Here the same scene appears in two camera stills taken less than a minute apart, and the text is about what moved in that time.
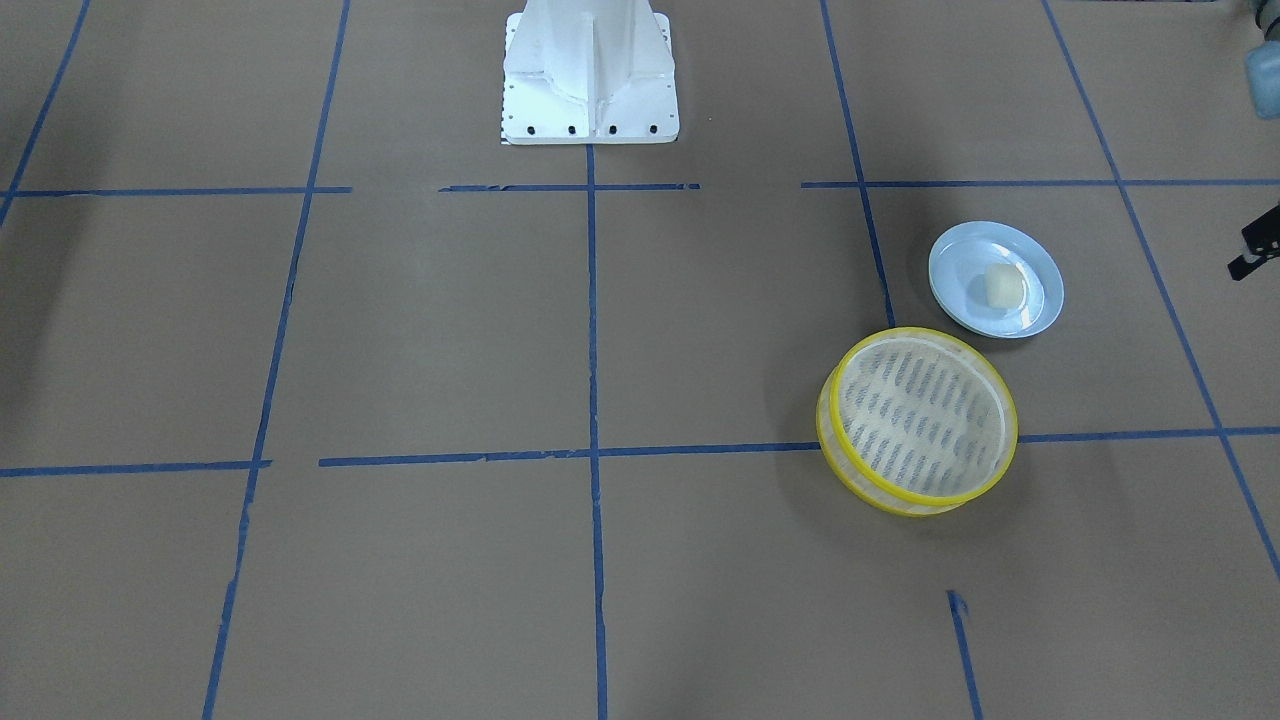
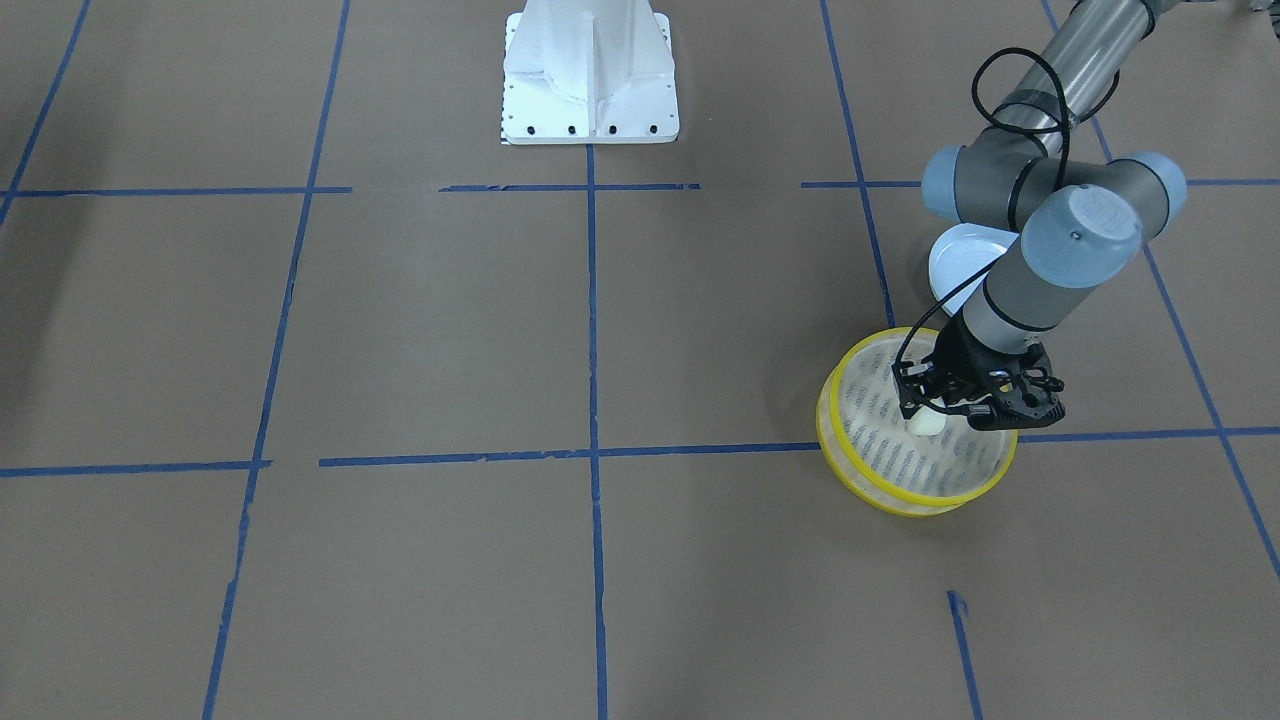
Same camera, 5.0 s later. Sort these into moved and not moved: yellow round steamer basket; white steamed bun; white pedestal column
Moved: white steamed bun
Not moved: white pedestal column; yellow round steamer basket
